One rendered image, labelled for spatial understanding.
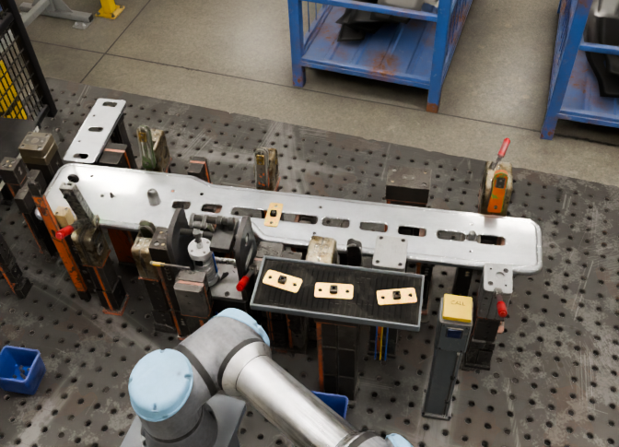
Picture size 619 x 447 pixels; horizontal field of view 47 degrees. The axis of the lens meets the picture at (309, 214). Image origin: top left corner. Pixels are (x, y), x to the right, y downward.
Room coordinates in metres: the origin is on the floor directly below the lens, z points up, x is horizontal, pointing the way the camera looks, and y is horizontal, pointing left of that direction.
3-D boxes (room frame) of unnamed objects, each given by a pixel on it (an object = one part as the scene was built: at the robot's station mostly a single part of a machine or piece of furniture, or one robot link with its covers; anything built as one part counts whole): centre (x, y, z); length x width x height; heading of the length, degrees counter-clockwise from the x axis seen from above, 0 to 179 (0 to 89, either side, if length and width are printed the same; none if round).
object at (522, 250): (1.30, 0.08, 1.00); 1.38 x 0.22 x 0.02; 77
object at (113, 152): (1.60, 0.58, 0.84); 0.11 x 0.10 x 0.28; 167
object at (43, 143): (1.58, 0.79, 0.88); 0.08 x 0.08 x 0.36; 77
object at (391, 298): (0.89, -0.18, 1.17); 0.08 x 0.04 x 0.01; 92
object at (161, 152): (1.58, 0.45, 0.87); 0.12 x 0.09 x 0.35; 167
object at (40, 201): (1.27, 0.68, 0.95); 0.03 x 0.01 x 0.50; 77
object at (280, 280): (0.95, 0.07, 1.17); 0.08 x 0.04 x 0.01; 66
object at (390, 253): (1.06, -0.19, 0.90); 0.13 x 0.10 x 0.41; 167
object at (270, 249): (1.09, 0.11, 0.89); 0.13 x 0.11 x 0.38; 167
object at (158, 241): (1.13, 0.36, 0.91); 0.07 x 0.05 x 0.42; 167
